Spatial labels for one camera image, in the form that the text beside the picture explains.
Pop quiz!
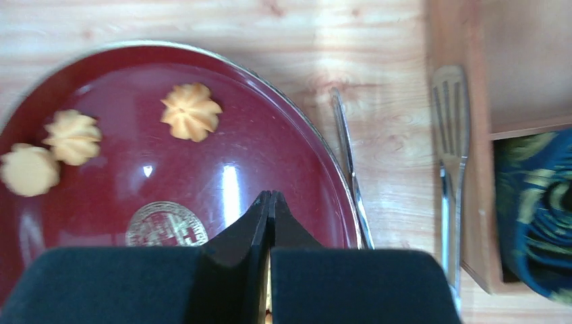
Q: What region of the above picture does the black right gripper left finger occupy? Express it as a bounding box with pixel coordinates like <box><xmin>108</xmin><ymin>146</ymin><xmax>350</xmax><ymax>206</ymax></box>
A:
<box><xmin>1</xmin><ymin>191</ymin><xmax>272</xmax><ymax>323</ymax></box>

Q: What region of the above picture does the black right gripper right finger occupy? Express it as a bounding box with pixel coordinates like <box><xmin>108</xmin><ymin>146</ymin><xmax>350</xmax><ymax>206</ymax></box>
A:
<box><xmin>268</xmin><ymin>192</ymin><xmax>461</xmax><ymax>323</ymax></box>

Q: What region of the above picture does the metal tongs white handle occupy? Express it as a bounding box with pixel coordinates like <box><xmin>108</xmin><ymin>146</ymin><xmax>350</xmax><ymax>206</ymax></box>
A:
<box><xmin>331</xmin><ymin>65</ymin><xmax>470</xmax><ymax>312</ymax></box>

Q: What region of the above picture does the dark red round plate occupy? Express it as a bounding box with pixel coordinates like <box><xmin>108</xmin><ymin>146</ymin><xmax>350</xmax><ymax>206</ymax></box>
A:
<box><xmin>1</xmin><ymin>40</ymin><xmax>361</xmax><ymax>299</ymax></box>

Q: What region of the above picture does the flower butter cookie upper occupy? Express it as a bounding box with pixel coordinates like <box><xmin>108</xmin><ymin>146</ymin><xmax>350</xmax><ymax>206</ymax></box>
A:
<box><xmin>161</xmin><ymin>82</ymin><xmax>223</xmax><ymax>142</ymax></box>

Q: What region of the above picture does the flower butter cookie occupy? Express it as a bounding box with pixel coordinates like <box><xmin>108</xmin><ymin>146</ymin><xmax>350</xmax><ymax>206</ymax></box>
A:
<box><xmin>42</xmin><ymin>109</ymin><xmax>103</xmax><ymax>166</ymax></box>
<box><xmin>161</xmin><ymin>82</ymin><xmax>223</xmax><ymax>142</ymax></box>

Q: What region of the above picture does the flower butter cookie left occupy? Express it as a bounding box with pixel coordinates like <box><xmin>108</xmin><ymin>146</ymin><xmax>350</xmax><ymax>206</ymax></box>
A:
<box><xmin>42</xmin><ymin>109</ymin><xmax>103</xmax><ymax>166</ymax></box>

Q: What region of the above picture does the plain round butter cookie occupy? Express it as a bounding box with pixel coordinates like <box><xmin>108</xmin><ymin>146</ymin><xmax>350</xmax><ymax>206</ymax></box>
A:
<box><xmin>1</xmin><ymin>143</ymin><xmax>60</xmax><ymax>197</ymax></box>

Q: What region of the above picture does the rolled dark patterned tie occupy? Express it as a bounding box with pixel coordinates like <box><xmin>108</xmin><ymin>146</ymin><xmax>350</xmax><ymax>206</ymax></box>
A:
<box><xmin>494</xmin><ymin>129</ymin><xmax>571</xmax><ymax>304</ymax></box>

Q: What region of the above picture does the wooden compartment organizer box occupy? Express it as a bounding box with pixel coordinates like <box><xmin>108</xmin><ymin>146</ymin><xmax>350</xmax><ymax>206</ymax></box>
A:
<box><xmin>427</xmin><ymin>1</ymin><xmax>571</xmax><ymax>294</ymax></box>

